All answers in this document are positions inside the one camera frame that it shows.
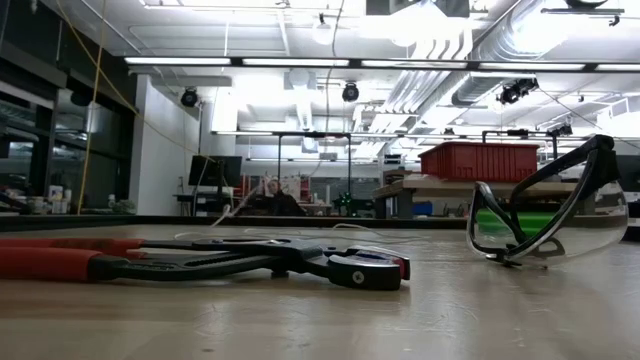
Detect red-handled black pliers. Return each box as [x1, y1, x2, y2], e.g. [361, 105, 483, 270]
[0, 237, 412, 292]

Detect clear safety glasses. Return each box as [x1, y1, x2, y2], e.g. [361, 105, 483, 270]
[465, 134, 630, 269]

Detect person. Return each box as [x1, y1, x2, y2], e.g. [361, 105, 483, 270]
[264, 178, 307, 217]

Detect black table frame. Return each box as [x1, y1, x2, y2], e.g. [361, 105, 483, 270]
[0, 213, 469, 232]

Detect black computer monitor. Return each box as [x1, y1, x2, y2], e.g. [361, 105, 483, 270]
[188, 155, 244, 189]

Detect LED light bar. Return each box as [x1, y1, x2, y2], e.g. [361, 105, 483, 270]
[123, 56, 640, 72]

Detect green plastic bin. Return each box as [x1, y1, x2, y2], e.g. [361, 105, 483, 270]
[474, 209, 557, 239]

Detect wooden workbench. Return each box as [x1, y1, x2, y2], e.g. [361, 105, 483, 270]
[372, 173, 581, 220]

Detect black ceiling camera cluster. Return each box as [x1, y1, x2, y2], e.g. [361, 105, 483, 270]
[497, 77, 540, 106]

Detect black background rig frame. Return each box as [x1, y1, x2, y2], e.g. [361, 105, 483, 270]
[272, 131, 354, 217]

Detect yellow cable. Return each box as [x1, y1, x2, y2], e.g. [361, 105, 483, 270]
[54, 0, 211, 216]

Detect red storage bin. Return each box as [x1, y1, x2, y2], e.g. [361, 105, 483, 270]
[418, 141, 540, 184]

